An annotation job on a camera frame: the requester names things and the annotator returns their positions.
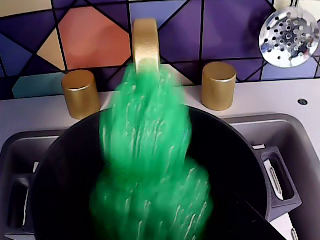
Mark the silver metal utensil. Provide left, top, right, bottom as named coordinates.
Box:
left=263, top=159, right=284, bottom=196

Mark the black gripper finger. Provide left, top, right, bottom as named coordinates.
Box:
left=212, top=185, right=286, bottom=240

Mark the dark gray pot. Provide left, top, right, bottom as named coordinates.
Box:
left=26, top=105, right=303, bottom=240

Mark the gray toy kitchen sink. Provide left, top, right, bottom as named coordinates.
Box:
left=0, top=113, right=320, bottom=240

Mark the shiny metal skimmer spoon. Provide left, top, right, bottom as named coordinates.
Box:
left=258, top=5, right=320, bottom=69

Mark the gold cylindrical faucet knob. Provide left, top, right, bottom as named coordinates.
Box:
left=201, top=62, right=238, bottom=112
left=61, top=69, right=102, bottom=121

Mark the gold toy faucet spout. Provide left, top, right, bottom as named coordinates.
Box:
left=131, top=17, right=161, bottom=75

